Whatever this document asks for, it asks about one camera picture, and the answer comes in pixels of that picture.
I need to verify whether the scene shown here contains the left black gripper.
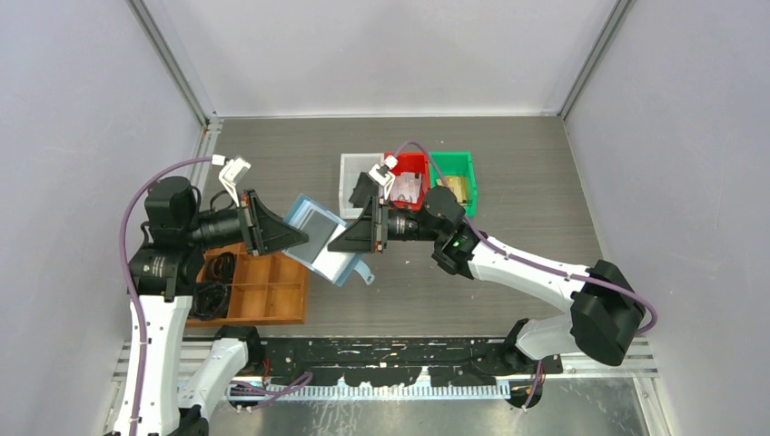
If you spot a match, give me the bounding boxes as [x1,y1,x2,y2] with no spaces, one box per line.
[184,188,308,255]

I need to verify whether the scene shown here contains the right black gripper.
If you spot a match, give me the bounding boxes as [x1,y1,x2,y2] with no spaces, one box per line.
[328,195,444,254]

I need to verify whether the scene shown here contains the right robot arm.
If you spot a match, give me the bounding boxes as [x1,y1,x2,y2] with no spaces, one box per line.
[328,186,650,373]

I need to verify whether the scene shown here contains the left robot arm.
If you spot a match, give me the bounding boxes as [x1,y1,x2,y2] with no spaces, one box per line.
[112,176,310,435]

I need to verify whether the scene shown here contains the black card stack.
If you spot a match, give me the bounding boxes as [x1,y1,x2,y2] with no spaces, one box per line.
[349,172,380,208]

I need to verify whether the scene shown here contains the pink white cards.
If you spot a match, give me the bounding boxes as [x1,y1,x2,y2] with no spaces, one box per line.
[389,172,422,204]

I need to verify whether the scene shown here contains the gold cards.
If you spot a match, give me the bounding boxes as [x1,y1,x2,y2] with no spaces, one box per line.
[445,175,469,204]

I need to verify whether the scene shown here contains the orange wooden divider tray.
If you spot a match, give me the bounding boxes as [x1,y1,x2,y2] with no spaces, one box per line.
[186,243,310,328]

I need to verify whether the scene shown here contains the small black coiled band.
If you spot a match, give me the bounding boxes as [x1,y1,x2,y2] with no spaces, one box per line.
[203,253,236,283]

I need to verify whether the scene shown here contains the white plastic bin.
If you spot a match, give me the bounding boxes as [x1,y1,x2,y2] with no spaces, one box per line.
[338,153,384,220]

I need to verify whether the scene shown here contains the red plastic bin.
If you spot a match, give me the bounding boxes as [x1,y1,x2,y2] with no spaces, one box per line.
[389,153,429,211]

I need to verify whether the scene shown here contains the black coiled bands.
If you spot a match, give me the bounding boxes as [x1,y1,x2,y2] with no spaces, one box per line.
[188,281,231,321]

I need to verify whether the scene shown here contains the green plastic bin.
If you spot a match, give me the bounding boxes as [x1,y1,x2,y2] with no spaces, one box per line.
[429,151,479,218]

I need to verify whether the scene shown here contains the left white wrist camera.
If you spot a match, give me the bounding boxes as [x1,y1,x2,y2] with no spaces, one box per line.
[218,156,251,203]

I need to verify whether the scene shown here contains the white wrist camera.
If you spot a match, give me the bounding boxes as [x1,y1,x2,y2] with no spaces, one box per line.
[368,155,398,200]
[218,156,251,203]

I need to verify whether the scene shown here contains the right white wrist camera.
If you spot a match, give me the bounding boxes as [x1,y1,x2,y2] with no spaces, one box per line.
[368,155,398,200]

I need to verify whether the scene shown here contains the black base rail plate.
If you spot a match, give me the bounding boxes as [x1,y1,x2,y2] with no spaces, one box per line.
[238,337,536,388]

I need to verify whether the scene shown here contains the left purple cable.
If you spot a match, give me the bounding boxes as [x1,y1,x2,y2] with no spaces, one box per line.
[120,156,314,436]

